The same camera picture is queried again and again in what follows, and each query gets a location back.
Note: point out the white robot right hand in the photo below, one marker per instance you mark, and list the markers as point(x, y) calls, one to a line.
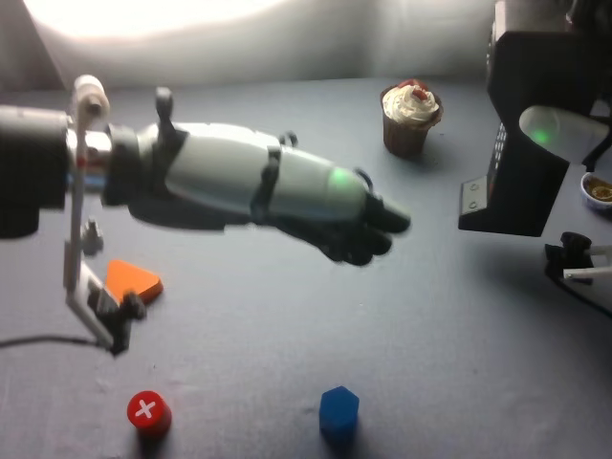
point(559, 131)

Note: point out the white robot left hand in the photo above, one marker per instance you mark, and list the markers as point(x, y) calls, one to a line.
point(306, 191)

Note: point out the black vintage brick phone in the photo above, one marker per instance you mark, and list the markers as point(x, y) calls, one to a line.
point(521, 201)

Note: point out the small bowl of green soup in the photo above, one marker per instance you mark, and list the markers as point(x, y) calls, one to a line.
point(597, 193)

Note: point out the toy cupcake with cream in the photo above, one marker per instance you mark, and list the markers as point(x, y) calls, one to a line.
point(411, 119)

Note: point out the grey table cloth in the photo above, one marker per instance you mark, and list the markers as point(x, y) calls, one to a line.
point(287, 325)

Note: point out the white backdrop cloth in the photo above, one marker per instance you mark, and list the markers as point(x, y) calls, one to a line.
point(239, 52)

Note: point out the orange triangle block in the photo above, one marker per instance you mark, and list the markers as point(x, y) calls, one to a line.
point(138, 279)

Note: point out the blue hexagon block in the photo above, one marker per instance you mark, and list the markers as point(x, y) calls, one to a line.
point(339, 411)

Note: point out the red cylinder block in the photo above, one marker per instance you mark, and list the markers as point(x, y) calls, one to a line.
point(148, 413)

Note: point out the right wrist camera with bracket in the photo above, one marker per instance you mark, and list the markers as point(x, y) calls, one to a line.
point(569, 248)

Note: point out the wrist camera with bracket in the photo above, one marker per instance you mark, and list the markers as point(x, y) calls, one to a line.
point(72, 248)
point(569, 248)

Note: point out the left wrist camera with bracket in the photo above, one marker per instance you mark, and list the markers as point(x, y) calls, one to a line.
point(72, 248)

